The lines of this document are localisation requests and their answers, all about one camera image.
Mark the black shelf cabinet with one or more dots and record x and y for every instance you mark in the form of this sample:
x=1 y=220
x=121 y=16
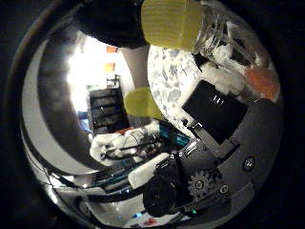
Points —
x=108 y=109

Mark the orange wall panel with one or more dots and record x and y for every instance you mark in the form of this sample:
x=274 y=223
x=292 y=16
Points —
x=109 y=65

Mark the black bulky object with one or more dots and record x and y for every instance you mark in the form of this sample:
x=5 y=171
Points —
x=111 y=22

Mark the teal blue metallic object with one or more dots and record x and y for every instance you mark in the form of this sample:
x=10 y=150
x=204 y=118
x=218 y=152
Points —
x=173 y=135

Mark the blue floral tablecloth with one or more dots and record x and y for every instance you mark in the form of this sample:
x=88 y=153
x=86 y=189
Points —
x=168 y=82

